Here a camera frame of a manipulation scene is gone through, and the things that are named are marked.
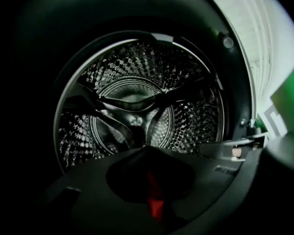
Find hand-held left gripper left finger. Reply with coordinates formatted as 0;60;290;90
39;145;162;235

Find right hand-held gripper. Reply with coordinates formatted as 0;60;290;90
248;56;294;181

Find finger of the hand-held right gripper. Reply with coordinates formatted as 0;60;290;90
197;132;270;163

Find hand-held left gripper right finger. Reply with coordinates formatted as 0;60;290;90
148;145;269;231

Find red clothes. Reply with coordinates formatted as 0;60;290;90
146;171;167;225

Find black washing machine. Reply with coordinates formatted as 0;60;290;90
12;0;262;181

